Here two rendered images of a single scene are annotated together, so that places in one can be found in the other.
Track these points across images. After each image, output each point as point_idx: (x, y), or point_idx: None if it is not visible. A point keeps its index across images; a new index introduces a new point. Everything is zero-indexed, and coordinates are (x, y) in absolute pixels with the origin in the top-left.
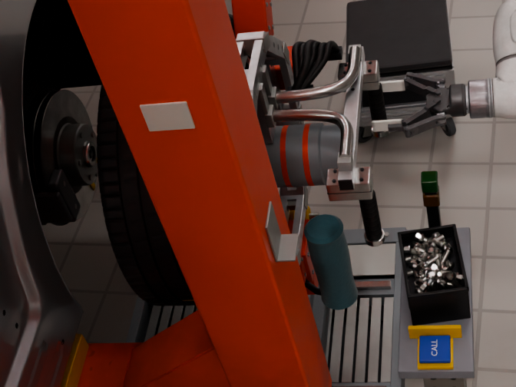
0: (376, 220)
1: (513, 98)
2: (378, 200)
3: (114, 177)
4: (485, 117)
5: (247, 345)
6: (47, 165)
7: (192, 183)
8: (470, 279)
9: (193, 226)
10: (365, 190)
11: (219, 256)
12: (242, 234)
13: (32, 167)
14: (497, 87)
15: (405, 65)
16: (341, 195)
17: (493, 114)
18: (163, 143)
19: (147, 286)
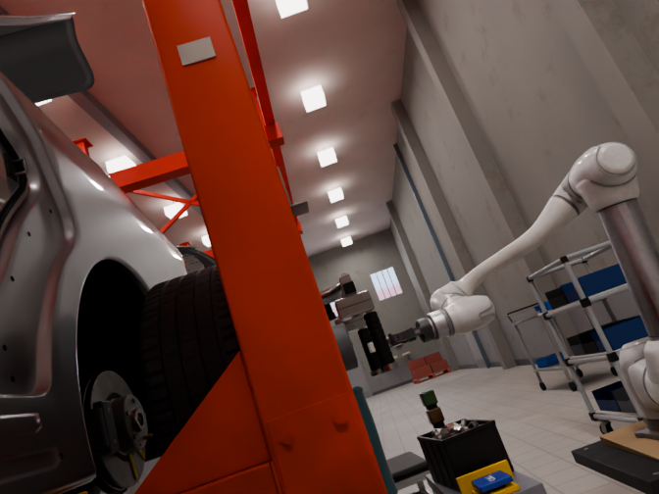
0: (385, 339)
1: (459, 306)
2: None
3: (154, 306)
4: (447, 328)
5: (274, 320)
6: (96, 400)
7: (214, 109)
8: None
9: (215, 156)
10: (367, 297)
11: (237, 188)
12: (256, 155)
13: (82, 396)
14: (446, 307)
15: (396, 472)
16: (348, 309)
17: (451, 322)
18: (192, 76)
19: (173, 419)
